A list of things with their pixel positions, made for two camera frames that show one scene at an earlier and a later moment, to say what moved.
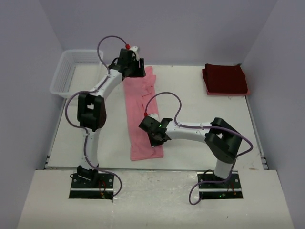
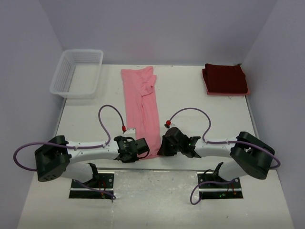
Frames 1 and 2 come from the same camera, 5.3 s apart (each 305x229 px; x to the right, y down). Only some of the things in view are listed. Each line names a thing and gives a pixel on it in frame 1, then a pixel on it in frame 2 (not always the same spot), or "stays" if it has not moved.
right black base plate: x=230 y=190 stays
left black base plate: x=81 y=188 stays
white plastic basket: x=77 y=70 stays
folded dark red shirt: x=223 y=78 stays
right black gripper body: x=154 y=141 → x=169 y=149
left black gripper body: x=136 y=70 → x=134 y=157
